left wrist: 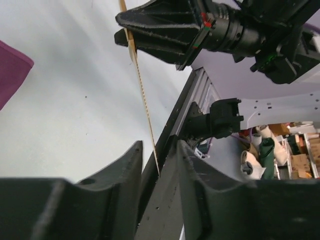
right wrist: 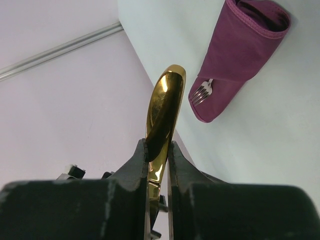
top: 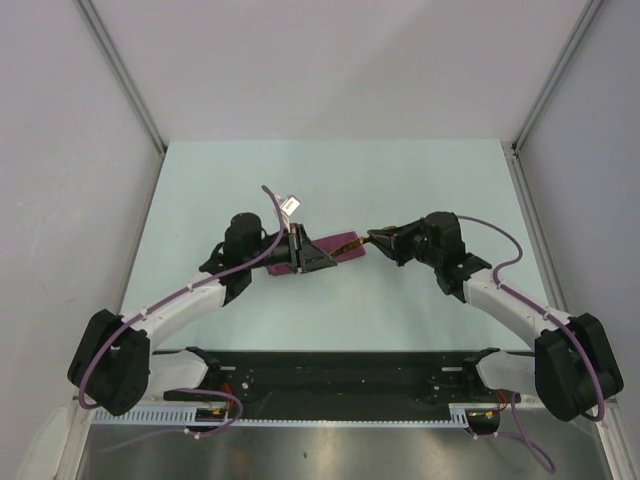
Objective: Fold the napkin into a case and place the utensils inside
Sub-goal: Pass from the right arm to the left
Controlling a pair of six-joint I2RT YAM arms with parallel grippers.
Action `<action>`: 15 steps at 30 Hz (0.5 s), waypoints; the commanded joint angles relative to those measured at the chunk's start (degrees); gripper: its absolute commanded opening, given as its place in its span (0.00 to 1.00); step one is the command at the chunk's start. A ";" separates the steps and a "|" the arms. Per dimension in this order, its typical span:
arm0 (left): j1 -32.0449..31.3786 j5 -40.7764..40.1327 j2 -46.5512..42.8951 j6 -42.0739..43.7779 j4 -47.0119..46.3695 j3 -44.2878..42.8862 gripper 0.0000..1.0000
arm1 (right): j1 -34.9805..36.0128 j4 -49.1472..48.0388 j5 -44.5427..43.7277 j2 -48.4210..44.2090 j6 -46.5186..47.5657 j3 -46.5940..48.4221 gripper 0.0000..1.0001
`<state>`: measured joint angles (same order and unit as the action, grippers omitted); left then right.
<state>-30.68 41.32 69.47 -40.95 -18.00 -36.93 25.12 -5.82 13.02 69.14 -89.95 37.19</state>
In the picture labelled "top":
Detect magenta satin napkin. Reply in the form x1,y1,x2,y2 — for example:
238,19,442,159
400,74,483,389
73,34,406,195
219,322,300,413
266,230,367,277

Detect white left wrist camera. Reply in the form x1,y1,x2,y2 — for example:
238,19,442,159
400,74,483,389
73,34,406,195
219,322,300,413
276,195,301,227

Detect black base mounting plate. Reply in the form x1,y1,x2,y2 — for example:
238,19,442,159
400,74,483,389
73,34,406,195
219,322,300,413
102,349,584,424

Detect white slotted cable duct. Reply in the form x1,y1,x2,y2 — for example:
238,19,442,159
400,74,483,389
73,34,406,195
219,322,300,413
92,406,469,429

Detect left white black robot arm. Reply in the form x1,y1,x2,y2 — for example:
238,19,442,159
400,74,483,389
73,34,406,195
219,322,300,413
67,213,337,416

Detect gold butter knife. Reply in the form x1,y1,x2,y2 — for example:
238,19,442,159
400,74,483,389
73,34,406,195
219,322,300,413
331,237,370,258

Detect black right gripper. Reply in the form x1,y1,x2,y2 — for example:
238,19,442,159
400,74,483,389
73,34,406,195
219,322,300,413
368,218,441,268

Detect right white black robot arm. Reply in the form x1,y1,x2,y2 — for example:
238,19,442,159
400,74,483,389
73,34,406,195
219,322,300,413
367,212,624,422

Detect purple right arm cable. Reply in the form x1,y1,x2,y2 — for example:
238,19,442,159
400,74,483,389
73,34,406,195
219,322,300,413
457,215,609,474

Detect right aluminium frame post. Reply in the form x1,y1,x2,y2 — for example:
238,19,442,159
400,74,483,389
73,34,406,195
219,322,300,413
514,0,606,151

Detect aluminium front rail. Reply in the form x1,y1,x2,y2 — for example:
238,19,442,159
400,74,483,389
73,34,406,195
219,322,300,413
72,365,621,409

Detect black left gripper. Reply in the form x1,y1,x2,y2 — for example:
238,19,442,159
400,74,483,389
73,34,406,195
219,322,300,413
245,223,336,274

